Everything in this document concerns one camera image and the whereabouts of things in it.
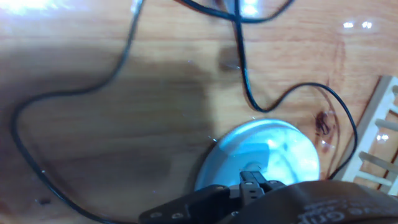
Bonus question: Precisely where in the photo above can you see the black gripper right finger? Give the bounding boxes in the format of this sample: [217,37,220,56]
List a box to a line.
[252,170,286,192]

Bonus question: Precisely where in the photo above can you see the wooden peg rack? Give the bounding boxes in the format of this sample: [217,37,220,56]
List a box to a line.
[334,75,398,197]

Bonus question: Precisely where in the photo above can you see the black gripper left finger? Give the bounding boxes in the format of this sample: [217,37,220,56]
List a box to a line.
[139,170,261,224]

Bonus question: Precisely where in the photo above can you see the thin black cord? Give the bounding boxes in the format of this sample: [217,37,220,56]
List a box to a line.
[179,0,295,24]

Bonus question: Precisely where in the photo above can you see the black lamp power cord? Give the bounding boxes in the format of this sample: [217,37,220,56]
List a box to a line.
[11,0,358,224]

